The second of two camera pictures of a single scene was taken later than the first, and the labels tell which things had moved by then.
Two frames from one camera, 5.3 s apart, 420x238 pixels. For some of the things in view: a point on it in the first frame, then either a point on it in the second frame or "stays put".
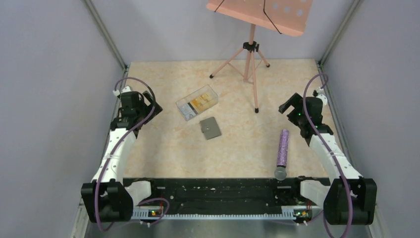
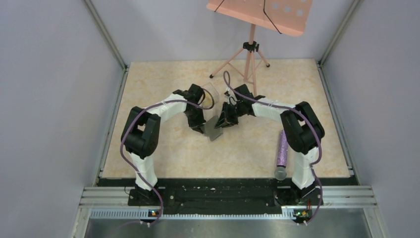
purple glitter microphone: [281, 170] stays put
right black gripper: [296, 101] to [226, 119]
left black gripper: [149, 107] to [198, 125]
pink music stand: [287, 17] stays put
